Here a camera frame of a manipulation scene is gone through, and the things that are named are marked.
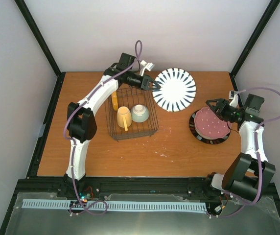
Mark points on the right black frame post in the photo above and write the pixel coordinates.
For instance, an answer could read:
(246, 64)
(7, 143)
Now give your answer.
(262, 23)

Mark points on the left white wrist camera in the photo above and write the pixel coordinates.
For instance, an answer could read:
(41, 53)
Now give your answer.
(145, 66)

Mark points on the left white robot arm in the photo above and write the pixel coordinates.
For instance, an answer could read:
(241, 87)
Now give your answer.
(81, 126)

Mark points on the light blue slotted cable duct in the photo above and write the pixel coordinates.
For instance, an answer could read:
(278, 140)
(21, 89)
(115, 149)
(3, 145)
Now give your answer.
(113, 206)

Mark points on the left black frame post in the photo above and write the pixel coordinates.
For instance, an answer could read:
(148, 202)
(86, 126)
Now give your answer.
(22, 6)

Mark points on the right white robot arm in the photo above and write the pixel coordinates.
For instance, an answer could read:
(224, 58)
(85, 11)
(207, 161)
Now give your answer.
(250, 173)

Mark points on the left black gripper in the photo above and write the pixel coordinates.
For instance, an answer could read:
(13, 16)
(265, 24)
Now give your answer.
(146, 79)

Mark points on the black frame post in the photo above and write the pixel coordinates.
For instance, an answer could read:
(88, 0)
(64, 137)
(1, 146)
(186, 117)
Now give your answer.
(262, 23)
(22, 6)

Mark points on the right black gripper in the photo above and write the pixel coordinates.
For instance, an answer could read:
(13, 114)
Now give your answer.
(221, 108)

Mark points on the black striped plate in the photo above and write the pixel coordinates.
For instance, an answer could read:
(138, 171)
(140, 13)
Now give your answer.
(202, 139)

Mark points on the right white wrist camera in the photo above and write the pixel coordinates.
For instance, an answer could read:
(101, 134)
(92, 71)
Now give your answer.
(233, 98)

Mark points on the black aluminium frame rail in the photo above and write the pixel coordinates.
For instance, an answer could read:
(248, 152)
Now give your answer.
(188, 188)

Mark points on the yellow ceramic mug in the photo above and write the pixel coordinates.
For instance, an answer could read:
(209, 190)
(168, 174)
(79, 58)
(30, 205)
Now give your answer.
(124, 118)

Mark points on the light green ceramic bowl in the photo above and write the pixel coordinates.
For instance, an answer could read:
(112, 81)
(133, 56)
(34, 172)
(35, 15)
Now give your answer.
(139, 113)

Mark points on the pink polka dot plate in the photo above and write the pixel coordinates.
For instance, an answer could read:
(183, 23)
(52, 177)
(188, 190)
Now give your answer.
(209, 126)

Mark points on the grey wire dish rack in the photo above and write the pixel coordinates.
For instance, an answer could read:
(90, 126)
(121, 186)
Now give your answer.
(140, 103)

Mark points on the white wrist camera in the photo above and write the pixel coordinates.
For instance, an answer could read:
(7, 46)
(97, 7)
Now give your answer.
(145, 66)
(233, 98)

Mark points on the white blue striped plate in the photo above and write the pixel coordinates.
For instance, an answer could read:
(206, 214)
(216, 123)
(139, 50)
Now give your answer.
(178, 90)

